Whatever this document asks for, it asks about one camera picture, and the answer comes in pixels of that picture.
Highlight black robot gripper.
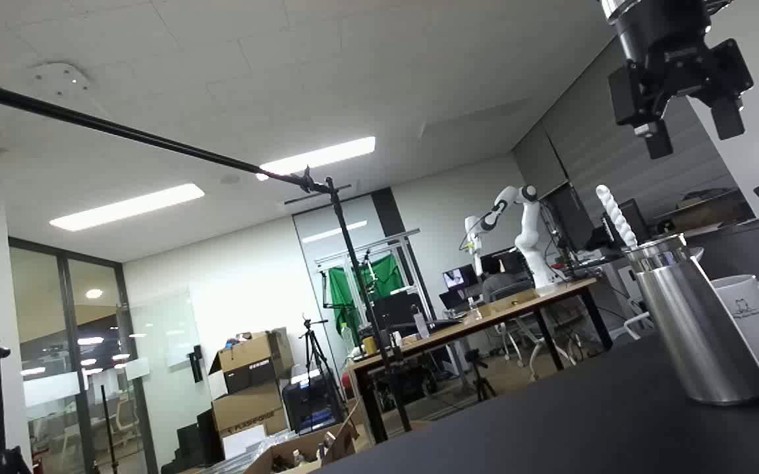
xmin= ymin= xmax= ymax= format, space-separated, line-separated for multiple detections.
xmin=607 ymin=0 xmax=756 ymax=159

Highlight white bottle brush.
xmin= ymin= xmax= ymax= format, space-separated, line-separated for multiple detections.
xmin=593 ymin=182 xmax=643 ymax=253

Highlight silver metal bottle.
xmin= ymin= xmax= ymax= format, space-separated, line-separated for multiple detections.
xmin=627 ymin=232 xmax=759 ymax=407

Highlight brown box on shelf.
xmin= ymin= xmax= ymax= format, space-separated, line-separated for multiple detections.
xmin=661 ymin=186 xmax=756 ymax=237

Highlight small black monitor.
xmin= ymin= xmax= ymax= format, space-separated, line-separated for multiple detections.
xmin=603 ymin=198 xmax=656 ymax=250

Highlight small lit computer screen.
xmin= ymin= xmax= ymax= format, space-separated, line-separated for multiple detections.
xmin=440 ymin=266 xmax=471 ymax=291

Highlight wooden table with black legs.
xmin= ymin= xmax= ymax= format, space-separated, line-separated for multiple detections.
xmin=345 ymin=275 xmax=618 ymax=445

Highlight short black tripod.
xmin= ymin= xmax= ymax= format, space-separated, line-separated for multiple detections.
xmin=464 ymin=348 xmax=499 ymax=404

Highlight green cloth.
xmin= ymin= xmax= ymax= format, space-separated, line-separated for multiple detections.
xmin=323 ymin=263 xmax=365 ymax=336
xmin=362 ymin=253 xmax=408 ymax=303

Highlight black light stand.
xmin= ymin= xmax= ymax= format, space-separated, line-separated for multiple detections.
xmin=325 ymin=175 xmax=413 ymax=437

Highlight rectangular ceiling light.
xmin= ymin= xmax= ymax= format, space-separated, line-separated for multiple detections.
xmin=254 ymin=133 xmax=381 ymax=183
xmin=47 ymin=182 xmax=209 ymax=235

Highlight open cardboard box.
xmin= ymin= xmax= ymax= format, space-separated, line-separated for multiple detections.
xmin=209 ymin=325 xmax=296 ymax=394

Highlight closed cardboard box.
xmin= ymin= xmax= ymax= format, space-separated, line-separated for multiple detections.
xmin=209 ymin=381 xmax=291 ymax=439

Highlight black boom pole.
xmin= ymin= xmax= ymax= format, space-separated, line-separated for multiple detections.
xmin=0 ymin=71 xmax=357 ymax=198

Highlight round white ceiling fixture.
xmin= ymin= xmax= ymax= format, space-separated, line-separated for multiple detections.
xmin=30 ymin=57 xmax=96 ymax=96

